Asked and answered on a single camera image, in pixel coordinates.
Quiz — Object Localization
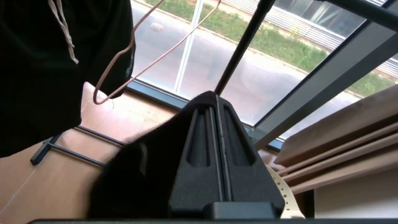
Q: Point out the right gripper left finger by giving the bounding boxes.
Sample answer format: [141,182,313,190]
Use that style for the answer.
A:
[169,104,225,219]

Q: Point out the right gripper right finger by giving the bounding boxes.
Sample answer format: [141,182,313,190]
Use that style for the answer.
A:
[215,95,286,218]

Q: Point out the black garment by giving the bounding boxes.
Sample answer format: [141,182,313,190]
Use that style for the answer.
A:
[86,90,218,219]

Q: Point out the pink clothes hanger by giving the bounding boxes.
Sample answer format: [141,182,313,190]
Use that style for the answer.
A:
[92,0,222,106]

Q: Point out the black trousers with white cord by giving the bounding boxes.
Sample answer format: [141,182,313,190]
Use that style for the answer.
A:
[0,0,137,159]

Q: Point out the white laundry basket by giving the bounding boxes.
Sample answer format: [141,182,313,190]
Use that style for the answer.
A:
[266,164,306,219]

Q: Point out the black clothes rack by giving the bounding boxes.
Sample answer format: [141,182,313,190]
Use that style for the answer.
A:
[30,0,398,167]

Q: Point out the brown curtain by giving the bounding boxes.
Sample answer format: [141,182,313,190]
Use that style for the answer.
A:
[273,83,398,196]

